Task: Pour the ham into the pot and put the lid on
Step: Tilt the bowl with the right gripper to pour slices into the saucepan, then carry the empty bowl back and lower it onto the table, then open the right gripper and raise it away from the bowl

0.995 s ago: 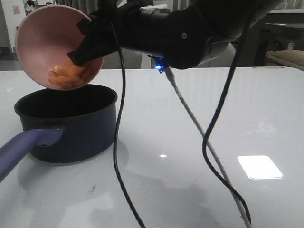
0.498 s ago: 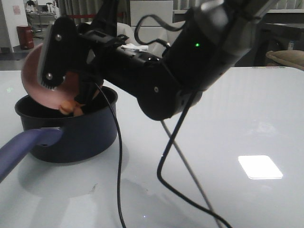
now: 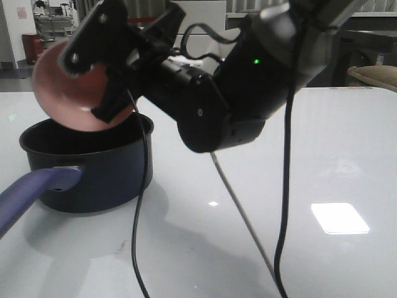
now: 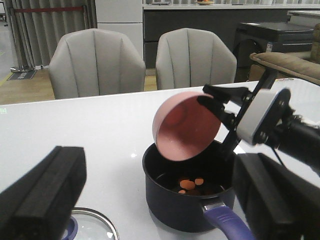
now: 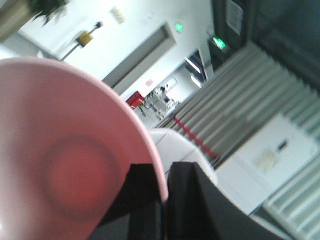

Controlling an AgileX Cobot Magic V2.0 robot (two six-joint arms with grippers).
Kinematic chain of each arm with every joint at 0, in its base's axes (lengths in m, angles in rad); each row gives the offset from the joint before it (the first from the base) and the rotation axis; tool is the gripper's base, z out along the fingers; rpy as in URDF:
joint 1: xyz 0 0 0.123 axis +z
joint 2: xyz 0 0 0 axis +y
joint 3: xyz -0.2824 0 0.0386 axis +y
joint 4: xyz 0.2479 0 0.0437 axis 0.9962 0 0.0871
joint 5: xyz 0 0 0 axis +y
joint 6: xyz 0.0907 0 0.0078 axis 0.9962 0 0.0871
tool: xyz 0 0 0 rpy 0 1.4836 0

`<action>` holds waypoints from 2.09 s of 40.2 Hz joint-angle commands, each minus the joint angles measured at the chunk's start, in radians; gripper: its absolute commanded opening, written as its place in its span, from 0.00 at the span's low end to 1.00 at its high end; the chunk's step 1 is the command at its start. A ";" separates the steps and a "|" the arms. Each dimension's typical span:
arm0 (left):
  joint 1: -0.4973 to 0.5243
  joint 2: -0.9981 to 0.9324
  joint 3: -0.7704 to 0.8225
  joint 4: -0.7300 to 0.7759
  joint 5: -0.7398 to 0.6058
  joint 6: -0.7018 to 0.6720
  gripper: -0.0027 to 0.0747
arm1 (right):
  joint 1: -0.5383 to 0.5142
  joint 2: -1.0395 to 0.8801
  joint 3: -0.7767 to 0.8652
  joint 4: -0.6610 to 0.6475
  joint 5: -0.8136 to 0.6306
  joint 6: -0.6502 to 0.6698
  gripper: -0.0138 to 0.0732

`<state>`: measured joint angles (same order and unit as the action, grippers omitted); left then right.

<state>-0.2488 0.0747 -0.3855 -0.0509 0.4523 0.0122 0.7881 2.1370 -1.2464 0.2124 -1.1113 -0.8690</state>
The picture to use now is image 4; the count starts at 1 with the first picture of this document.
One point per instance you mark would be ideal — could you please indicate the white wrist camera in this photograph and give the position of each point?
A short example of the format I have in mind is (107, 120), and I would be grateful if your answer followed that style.
(262, 115)

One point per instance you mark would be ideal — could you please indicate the dark floor mat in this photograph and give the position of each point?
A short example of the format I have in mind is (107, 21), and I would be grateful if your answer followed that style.
(22, 75)

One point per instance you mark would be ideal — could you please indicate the grey upholstered chair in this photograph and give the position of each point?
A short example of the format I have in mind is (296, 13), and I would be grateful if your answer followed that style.
(95, 62)
(189, 57)

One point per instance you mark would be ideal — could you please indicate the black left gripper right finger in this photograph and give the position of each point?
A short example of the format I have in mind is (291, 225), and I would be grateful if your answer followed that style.
(277, 203)

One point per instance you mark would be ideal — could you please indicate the dark counter white top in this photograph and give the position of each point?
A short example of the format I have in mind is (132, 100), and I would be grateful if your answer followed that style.
(221, 19)

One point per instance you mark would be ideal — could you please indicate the white cabinet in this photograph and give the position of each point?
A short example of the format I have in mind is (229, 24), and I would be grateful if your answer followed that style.
(123, 16)

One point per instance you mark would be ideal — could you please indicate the dark blue saucepan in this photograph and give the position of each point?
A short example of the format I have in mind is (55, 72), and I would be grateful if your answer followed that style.
(201, 209)

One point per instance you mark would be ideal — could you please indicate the grey curtain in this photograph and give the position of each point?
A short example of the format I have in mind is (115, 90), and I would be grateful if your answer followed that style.
(35, 36)

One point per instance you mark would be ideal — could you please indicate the beige cushion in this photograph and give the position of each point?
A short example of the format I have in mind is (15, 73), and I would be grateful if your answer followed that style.
(291, 65)

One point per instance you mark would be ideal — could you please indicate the fruit plate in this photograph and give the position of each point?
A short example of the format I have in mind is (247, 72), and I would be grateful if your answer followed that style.
(205, 2)

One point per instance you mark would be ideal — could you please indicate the left grey upholstered chair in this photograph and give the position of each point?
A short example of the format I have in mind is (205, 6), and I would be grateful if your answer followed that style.
(95, 62)

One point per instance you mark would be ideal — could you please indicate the orange ham slice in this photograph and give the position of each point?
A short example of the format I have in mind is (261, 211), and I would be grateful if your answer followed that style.
(187, 184)
(199, 181)
(182, 191)

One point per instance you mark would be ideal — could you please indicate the barrier post base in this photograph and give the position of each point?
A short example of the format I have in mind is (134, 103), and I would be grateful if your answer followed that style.
(21, 69)

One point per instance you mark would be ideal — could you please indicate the glass lid blue knob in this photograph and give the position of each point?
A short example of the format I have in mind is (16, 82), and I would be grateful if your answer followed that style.
(89, 224)

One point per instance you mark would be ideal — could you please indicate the dark washing machine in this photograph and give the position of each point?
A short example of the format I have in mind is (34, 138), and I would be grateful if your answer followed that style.
(260, 37)

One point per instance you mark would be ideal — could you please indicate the pink bowl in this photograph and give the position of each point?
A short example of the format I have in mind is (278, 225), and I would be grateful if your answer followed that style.
(182, 127)

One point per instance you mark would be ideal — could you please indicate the right grey upholstered chair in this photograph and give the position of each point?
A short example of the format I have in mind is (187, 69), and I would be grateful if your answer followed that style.
(189, 57)

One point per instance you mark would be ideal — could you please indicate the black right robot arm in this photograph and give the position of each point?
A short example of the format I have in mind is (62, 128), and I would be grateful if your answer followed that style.
(292, 136)

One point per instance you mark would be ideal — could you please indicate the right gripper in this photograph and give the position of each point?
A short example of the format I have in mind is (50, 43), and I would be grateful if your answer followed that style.
(236, 95)

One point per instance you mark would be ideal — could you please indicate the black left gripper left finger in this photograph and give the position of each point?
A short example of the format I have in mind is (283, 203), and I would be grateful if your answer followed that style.
(39, 205)

